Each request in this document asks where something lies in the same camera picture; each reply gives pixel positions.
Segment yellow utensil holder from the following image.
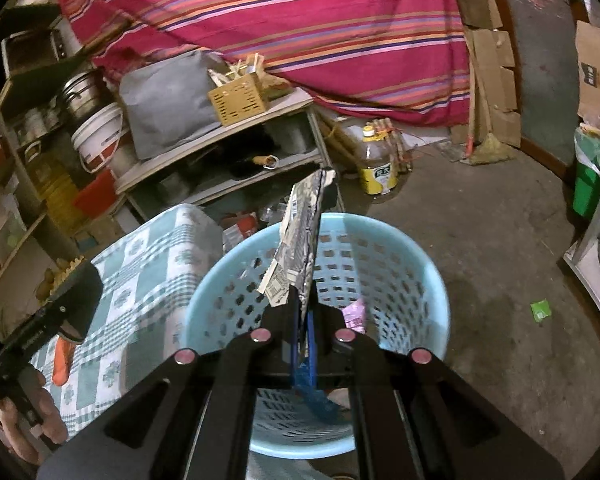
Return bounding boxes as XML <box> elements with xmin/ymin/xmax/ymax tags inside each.
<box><xmin>207</xmin><ymin>55</ymin><xmax>272</xmax><ymax>127</ymax></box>

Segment straw broom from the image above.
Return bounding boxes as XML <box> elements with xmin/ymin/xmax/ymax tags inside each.
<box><xmin>466</xmin><ymin>132</ymin><xmax>517</xmax><ymax>167</ymax></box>

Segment pink snack packet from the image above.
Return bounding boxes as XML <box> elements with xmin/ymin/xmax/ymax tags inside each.
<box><xmin>341</xmin><ymin>299</ymin><xmax>367</xmax><ymax>335</ymax></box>

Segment yellow oil jug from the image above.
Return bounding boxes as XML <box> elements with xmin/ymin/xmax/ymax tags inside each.
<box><xmin>29</xmin><ymin>145</ymin><xmax>82</xmax><ymax>232</ymax></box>

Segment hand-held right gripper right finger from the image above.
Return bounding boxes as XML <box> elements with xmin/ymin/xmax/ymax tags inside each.
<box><xmin>306</xmin><ymin>305</ymin><xmax>566</xmax><ymax>480</ymax></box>

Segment green checked tablecloth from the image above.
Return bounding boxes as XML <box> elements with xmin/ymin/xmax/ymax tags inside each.
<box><xmin>27</xmin><ymin>204</ymin><xmax>226</xmax><ymax>442</ymax></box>

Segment small wooden cabinet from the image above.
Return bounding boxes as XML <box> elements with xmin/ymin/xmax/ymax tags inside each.
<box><xmin>114</xmin><ymin>87</ymin><xmax>347</xmax><ymax>227</ymax></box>

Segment green bin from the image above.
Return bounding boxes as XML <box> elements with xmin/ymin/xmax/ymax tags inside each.
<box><xmin>572</xmin><ymin>127</ymin><xmax>600</xmax><ymax>221</ymax></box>

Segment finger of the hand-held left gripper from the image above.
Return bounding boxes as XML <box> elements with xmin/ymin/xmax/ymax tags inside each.
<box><xmin>42</xmin><ymin>259</ymin><xmax>105</xmax><ymax>344</ymax></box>

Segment newspaper-print foil packet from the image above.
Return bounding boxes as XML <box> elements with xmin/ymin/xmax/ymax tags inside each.
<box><xmin>257</xmin><ymin>169</ymin><xmax>337</xmax><ymax>312</ymax></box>

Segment light blue plastic basket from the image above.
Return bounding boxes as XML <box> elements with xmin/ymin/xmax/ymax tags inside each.
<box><xmin>185</xmin><ymin>212</ymin><xmax>452</xmax><ymax>462</ymax></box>

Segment blue plastic bag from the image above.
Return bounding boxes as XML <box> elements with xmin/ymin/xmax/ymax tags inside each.
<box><xmin>291</xmin><ymin>310</ymin><xmax>342</xmax><ymax>424</ymax></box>

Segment yellow egg tray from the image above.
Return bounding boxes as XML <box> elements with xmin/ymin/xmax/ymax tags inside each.
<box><xmin>54</xmin><ymin>255</ymin><xmax>89</xmax><ymax>282</ymax></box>

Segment white plastic bucket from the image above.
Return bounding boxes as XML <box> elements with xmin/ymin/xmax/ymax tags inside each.
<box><xmin>71</xmin><ymin>102</ymin><xmax>126</xmax><ymax>174</ymax></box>

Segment pink striped cloth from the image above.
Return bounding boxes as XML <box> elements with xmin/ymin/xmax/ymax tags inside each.
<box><xmin>50</xmin><ymin>0</ymin><xmax>472</xmax><ymax>129</ymax></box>

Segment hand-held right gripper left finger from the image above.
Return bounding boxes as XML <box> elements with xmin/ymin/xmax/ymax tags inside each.
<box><xmin>37</xmin><ymin>285</ymin><xmax>302</xmax><ymax>480</ymax></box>

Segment wooden shelf unit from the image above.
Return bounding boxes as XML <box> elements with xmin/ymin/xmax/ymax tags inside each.
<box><xmin>0</xmin><ymin>2</ymin><xmax>131</xmax><ymax>333</ymax></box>

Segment person's left hand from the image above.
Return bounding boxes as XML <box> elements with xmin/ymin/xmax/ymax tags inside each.
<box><xmin>0</xmin><ymin>367</ymin><xmax>69</xmax><ymax>462</ymax></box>

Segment white metal rack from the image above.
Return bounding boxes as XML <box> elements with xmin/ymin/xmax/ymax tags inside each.
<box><xmin>562</xmin><ymin>195</ymin><xmax>600</xmax><ymax>363</ymax></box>

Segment flattened cardboard sheets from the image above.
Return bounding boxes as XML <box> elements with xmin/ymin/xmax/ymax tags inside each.
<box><xmin>445</xmin><ymin>0</ymin><xmax>524</xmax><ymax>149</ymax></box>

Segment red and grey snack packet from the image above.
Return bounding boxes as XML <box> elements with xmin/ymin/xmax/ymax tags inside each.
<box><xmin>52</xmin><ymin>337</ymin><xmax>77</xmax><ymax>387</ymax></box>

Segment yellow oil bottle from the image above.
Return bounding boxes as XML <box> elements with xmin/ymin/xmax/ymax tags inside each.
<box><xmin>357</xmin><ymin>125</ymin><xmax>400</xmax><ymax>196</ymax></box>

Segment steel pot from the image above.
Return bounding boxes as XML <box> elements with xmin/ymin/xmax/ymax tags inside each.
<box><xmin>60</xmin><ymin>70</ymin><xmax>114</xmax><ymax>121</ymax></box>

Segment printed cardboard box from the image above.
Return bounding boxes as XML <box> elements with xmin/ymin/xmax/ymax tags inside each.
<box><xmin>574</xmin><ymin>20</ymin><xmax>600</xmax><ymax>127</ymax></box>

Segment grey fabric bag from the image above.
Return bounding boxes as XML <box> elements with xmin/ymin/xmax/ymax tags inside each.
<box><xmin>119</xmin><ymin>50</ymin><xmax>232</xmax><ymax>161</ymax></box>

